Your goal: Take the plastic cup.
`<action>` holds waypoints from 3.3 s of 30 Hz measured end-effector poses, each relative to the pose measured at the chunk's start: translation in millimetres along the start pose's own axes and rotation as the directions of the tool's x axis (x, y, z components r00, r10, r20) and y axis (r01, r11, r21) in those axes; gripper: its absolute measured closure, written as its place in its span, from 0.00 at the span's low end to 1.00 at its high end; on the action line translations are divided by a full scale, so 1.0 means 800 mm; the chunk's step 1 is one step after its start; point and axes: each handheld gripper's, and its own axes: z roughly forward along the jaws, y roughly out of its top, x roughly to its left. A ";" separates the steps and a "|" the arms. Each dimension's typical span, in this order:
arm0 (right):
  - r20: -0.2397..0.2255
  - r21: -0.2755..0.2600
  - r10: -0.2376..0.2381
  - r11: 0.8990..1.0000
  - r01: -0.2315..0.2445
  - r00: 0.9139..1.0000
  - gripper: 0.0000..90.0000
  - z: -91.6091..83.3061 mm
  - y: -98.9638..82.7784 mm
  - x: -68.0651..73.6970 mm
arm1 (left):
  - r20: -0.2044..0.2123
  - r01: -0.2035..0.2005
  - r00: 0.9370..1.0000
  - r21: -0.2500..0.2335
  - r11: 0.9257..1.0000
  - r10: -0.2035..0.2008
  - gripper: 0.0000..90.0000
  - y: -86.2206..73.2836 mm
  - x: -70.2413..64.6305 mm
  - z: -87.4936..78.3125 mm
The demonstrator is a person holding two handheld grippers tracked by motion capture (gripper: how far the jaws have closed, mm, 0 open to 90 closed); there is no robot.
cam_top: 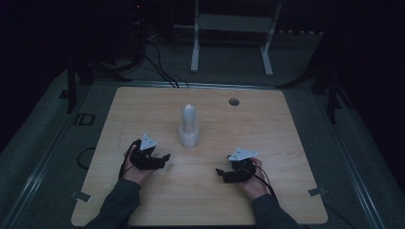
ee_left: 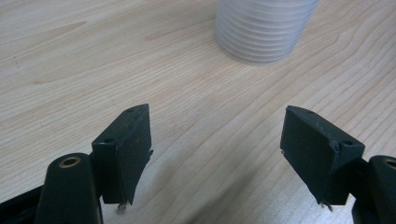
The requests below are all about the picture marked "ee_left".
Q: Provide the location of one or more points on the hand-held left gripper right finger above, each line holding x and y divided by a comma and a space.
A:
314, 152

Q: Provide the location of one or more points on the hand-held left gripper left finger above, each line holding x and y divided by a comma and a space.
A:
124, 155

